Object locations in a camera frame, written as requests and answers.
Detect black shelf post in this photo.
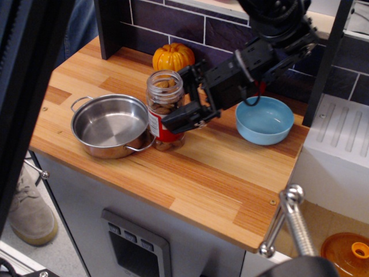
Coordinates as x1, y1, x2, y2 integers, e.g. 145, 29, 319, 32
94, 0, 132, 60
302, 1, 355, 127

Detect orange pot lid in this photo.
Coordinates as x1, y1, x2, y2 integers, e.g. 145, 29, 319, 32
320, 233, 368, 276

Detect wooden upper shelf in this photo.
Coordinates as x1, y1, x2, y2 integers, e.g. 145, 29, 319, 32
177, 0, 340, 40

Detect beige suede shoe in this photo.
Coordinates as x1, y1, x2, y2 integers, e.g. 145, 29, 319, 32
8, 167, 58, 246

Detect light blue bowl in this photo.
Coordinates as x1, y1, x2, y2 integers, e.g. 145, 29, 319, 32
235, 96, 294, 145

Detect clear almond jar red label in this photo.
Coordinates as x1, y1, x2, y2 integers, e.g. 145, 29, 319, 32
146, 70, 185, 151

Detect orange toy pumpkin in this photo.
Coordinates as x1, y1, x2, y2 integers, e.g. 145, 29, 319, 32
152, 43, 195, 72

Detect stainless steel pot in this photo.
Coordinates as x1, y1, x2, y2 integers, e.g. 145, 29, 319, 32
70, 94, 156, 159

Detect black shelf post left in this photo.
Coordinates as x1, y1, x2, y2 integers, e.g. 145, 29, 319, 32
94, 0, 132, 60

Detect grey oven control panel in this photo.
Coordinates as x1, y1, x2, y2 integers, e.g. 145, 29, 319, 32
101, 209, 172, 276

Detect metal towel rail left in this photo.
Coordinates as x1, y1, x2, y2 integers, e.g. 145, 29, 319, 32
24, 159, 50, 179

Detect white toy sink drainer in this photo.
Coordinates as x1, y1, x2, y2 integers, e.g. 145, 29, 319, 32
299, 95, 368, 171

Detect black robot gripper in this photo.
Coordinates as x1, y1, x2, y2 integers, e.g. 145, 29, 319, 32
161, 38, 276, 133

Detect black shelf post right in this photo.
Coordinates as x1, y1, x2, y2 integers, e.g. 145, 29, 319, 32
302, 1, 355, 127

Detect black rounded object foreground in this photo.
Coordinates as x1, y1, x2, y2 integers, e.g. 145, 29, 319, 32
258, 256, 340, 277

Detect blue jeans leg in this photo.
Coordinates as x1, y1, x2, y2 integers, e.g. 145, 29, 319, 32
55, 0, 98, 67

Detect red toy strawberry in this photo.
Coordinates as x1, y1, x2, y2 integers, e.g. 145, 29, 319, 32
254, 81, 266, 96

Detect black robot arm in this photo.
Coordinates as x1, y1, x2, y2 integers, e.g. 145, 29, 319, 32
161, 1, 319, 134

